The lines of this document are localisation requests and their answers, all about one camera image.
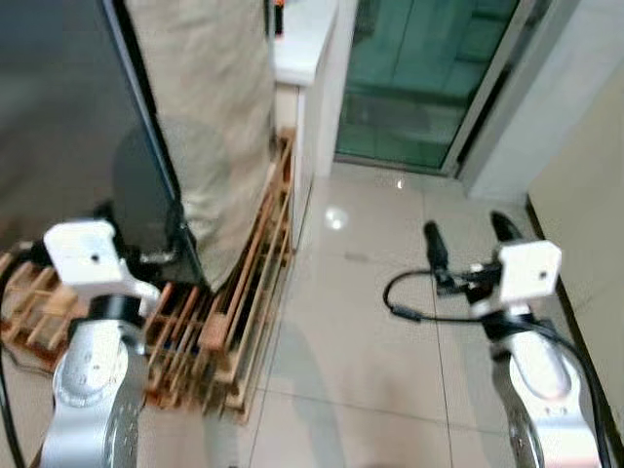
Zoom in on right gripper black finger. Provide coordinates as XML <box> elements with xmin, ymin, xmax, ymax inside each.
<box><xmin>489</xmin><ymin>210</ymin><xmax>526</xmax><ymax>247</ymax></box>
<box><xmin>423</xmin><ymin>221</ymin><xmax>451</xmax><ymax>286</ymax></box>

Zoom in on wooden slatted rack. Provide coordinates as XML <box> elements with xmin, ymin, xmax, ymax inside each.
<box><xmin>0</xmin><ymin>127</ymin><xmax>297</xmax><ymax>422</ymax></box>

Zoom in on beige cloth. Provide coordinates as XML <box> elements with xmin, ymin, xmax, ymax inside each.
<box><xmin>124</xmin><ymin>0</ymin><xmax>280</xmax><ymax>293</ymax></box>

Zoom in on green glass sliding door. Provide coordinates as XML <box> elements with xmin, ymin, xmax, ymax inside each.
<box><xmin>334</xmin><ymin>0</ymin><xmax>549</xmax><ymax>178</ymax></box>

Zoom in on white cabinet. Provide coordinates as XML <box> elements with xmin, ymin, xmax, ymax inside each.
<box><xmin>272</xmin><ymin>0</ymin><xmax>358</xmax><ymax>251</ymax></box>

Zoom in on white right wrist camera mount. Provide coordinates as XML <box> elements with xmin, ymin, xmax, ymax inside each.
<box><xmin>472</xmin><ymin>238</ymin><xmax>565</xmax><ymax>319</ymax></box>

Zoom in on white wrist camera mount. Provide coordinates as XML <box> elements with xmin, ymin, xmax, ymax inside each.
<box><xmin>43</xmin><ymin>218</ymin><xmax>163</xmax><ymax>304</ymax></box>
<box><xmin>472</xmin><ymin>238</ymin><xmax>565</xmax><ymax>319</ymax></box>

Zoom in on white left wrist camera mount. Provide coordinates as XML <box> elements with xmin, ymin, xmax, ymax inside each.
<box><xmin>43</xmin><ymin>218</ymin><xmax>163</xmax><ymax>304</ymax></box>

